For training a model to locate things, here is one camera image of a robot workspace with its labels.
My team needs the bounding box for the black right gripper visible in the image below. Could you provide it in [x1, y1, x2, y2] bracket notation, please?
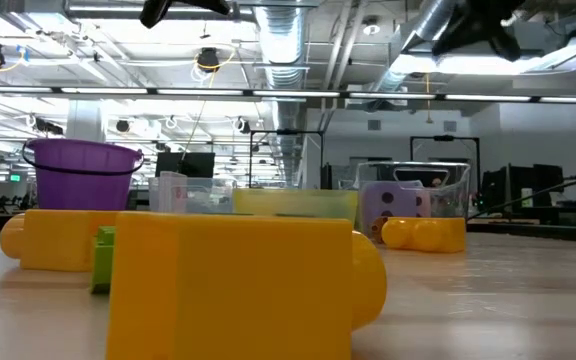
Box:
[431, 0, 527, 62]

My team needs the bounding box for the white playing card box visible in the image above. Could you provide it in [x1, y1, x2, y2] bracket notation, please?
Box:
[157, 171, 189, 214]

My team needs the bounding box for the purple foam die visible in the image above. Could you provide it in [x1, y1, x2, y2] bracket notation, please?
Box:
[361, 180, 432, 236]

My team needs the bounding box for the lime green toy block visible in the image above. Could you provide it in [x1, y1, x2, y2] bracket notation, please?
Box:
[89, 225, 117, 295]

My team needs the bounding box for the long ceiling light strip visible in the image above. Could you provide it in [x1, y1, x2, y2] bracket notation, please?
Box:
[0, 84, 576, 105]

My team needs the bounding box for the black workstation equipment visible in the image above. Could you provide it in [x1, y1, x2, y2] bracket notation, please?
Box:
[481, 163, 576, 222]

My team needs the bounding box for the black computer monitor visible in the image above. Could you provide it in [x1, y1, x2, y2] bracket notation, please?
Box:
[154, 151, 217, 179]

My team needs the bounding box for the clear plastic bin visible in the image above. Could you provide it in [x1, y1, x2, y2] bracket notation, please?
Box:
[356, 160, 472, 236]

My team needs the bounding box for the thin black rod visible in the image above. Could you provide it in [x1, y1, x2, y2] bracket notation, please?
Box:
[466, 171, 576, 221]

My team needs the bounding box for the purple plastic bucket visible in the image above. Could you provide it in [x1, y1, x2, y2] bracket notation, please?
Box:
[21, 137, 146, 212]

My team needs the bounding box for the small clear plastic container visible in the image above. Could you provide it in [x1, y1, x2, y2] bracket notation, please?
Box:
[147, 174, 238, 215]

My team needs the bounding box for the large yellow toy block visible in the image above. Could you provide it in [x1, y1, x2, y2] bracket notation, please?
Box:
[380, 216, 468, 255]

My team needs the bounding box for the yellow translucent tray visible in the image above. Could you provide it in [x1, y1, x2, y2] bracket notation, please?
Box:
[231, 187, 360, 224]

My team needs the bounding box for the silver slanted ventilation duct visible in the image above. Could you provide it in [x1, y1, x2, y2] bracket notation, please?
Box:
[367, 0, 469, 96]

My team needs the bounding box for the black table frame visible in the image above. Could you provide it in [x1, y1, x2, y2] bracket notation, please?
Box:
[466, 221, 576, 242]

